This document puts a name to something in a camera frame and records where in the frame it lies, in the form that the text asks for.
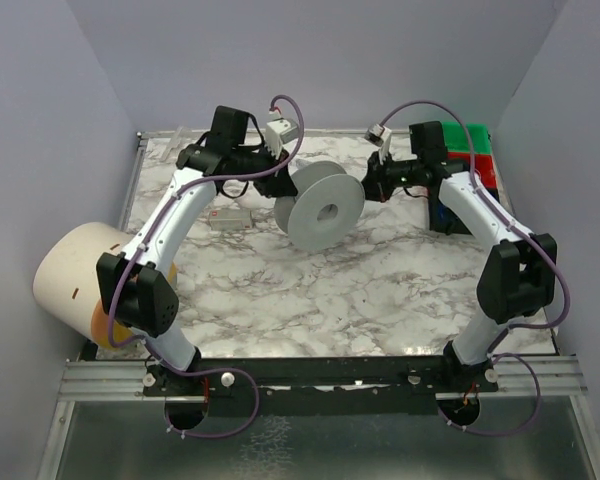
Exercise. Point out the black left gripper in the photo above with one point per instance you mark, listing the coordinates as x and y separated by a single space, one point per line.
280 181

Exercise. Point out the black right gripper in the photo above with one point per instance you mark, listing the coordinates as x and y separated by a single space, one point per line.
375 176

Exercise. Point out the white perforated cable spool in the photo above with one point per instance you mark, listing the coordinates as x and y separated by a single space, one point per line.
327 207

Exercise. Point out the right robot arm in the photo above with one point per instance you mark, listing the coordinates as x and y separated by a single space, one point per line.
517 279

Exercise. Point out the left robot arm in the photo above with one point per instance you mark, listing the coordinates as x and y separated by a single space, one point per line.
133 285

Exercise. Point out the grey cardboard box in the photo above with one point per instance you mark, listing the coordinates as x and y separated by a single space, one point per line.
230 219

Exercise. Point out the black storage bin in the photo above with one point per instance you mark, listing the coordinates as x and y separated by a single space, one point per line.
441 219

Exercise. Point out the red storage bin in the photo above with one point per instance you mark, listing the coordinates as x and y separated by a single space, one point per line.
484 167

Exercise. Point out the clear plastic T piece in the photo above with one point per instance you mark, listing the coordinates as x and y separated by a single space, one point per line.
175 145

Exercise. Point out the beige cylinder with orange disc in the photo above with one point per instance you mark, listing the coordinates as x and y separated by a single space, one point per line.
66 283

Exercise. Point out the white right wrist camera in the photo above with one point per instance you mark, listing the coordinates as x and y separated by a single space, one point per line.
379 136

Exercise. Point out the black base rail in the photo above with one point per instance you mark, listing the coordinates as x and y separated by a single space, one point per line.
319 386

